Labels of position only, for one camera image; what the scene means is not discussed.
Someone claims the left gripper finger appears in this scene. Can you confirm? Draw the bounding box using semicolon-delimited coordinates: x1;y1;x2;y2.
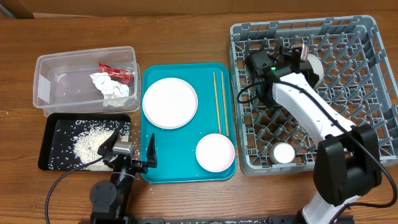
146;133;157;168
97;130;119;156

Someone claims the white rice pile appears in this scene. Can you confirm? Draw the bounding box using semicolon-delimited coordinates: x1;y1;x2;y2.
47;119;131;171

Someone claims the white round plate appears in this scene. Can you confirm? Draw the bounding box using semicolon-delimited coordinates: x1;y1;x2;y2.
142;78;198;129

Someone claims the white napkin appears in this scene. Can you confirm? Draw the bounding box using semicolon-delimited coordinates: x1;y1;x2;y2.
90;72;129;99

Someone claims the pink shallow bowl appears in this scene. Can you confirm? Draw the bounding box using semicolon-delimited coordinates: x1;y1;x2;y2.
195;134;236;173

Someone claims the red snack wrapper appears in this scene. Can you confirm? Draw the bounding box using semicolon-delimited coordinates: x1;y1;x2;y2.
99;63;134;85

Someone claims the white cup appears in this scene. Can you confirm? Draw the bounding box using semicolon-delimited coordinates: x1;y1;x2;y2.
269;142;295;164

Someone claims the grey bowl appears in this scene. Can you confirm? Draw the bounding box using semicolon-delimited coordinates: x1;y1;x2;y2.
307;54;324;88

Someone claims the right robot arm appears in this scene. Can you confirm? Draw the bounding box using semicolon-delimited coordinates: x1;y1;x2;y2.
244;44;382;223

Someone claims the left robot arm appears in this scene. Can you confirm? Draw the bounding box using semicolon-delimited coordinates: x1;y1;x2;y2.
90;131;157;223

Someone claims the grey plastic dishwasher rack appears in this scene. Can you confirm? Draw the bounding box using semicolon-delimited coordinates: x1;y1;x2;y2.
229;16;397;176

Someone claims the clear plastic waste bin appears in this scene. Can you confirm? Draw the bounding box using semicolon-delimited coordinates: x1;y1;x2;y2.
33;46;141;116

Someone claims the black rectangular tray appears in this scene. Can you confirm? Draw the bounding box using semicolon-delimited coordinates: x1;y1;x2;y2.
38;113;131;171

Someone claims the right wooden chopstick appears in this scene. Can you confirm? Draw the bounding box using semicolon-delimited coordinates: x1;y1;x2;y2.
221;71;229;137

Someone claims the wooden chopstick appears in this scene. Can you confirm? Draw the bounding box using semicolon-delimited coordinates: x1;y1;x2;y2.
221;71;229;137
213;72;222;134

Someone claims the teal plastic serving tray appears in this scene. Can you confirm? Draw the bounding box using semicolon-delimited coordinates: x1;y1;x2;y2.
141;62;237;184

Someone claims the left wooden chopstick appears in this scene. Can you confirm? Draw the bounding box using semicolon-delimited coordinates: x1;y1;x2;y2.
213;72;222;134

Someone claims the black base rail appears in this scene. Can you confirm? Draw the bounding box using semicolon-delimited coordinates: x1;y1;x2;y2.
79;215;301;224

